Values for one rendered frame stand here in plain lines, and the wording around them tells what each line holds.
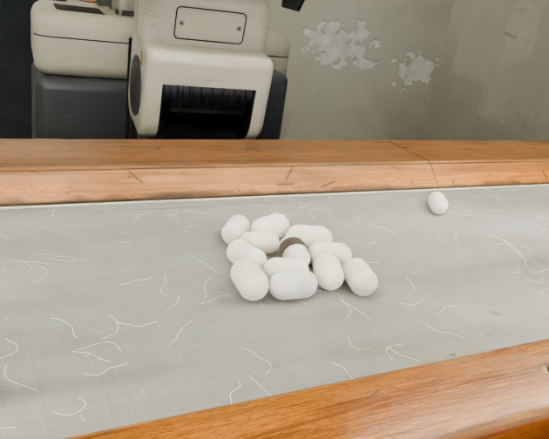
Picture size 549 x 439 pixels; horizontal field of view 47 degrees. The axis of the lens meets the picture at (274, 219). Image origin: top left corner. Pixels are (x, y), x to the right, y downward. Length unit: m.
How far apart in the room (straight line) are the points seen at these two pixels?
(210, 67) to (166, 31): 0.09
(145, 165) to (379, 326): 0.28
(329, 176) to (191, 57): 0.47
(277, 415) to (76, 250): 0.24
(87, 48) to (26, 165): 0.78
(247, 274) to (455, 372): 0.15
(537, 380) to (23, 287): 0.31
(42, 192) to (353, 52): 2.36
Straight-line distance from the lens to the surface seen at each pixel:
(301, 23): 2.70
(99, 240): 0.49
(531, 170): 0.86
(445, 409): 0.33
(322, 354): 0.38
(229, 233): 0.49
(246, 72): 1.09
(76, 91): 1.34
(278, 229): 0.51
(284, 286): 0.42
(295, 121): 2.78
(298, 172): 0.64
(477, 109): 2.84
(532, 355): 0.39
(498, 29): 2.80
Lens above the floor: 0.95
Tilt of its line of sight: 22 degrees down
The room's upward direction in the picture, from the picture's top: 8 degrees clockwise
